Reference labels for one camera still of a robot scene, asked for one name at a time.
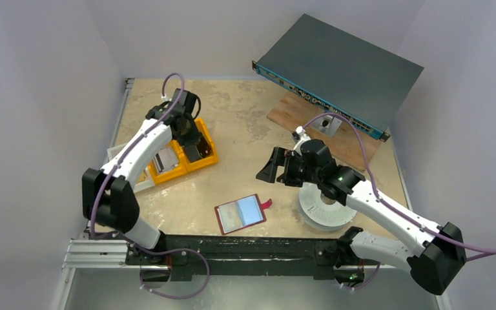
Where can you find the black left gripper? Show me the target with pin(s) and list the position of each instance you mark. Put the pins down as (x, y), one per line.
(192, 140)

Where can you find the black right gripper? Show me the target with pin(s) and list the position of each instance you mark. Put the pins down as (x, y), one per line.
(286, 165)

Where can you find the white VIP credit card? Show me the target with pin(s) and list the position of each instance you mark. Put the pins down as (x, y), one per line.
(166, 160)

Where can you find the red leather card holder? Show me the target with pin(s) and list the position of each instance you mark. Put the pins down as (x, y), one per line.
(241, 213)

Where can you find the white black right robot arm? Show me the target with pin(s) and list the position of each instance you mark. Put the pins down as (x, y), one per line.
(429, 252)

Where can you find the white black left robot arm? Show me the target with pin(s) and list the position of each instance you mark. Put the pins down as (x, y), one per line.
(108, 193)

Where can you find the black square part in bin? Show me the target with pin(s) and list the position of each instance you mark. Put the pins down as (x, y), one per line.
(198, 149)

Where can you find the yellow double compartment bin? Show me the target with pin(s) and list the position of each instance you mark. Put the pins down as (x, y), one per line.
(191, 158)

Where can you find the white filament spool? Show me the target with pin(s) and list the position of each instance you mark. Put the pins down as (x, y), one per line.
(319, 214)

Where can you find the wooden board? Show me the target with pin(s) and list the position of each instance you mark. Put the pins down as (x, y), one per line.
(291, 112)

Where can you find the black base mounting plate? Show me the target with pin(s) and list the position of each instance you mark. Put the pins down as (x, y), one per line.
(188, 255)

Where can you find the grey metal bracket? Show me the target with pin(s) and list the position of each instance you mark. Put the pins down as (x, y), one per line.
(327, 123)

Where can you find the grey blue network switch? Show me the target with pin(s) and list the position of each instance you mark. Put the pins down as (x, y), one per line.
(341, 73)

